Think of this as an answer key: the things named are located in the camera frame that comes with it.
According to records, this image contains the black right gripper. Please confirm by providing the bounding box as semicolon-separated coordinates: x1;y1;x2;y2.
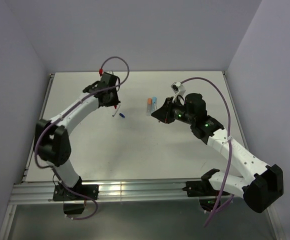
151;96;195;125

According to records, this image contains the light blue marker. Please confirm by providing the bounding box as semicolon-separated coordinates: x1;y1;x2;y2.
151;97;157;110

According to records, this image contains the orange marker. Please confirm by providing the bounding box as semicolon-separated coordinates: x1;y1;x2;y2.
146;98;153;116

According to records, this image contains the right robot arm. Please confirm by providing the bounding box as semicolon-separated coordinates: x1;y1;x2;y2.
151;93;284;213

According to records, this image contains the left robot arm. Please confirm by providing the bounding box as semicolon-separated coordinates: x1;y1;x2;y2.
33;72;122;200

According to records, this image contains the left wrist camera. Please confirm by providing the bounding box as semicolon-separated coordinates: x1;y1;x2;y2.
98;68;114;76

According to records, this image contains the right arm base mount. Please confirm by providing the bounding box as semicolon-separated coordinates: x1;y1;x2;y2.
182;180;220;213

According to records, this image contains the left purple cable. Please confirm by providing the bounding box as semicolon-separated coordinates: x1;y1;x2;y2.
34;56;131;221

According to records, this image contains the purple cable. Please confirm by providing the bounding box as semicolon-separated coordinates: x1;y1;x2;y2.
179;76;236;228
34;56;131;221

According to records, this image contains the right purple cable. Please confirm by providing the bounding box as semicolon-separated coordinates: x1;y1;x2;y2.
179;76;236;228

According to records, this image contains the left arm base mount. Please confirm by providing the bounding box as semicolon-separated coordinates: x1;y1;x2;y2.
52;184;99;220

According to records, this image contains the aluminium rail frame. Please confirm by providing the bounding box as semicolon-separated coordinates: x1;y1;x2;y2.
0;70;285;240

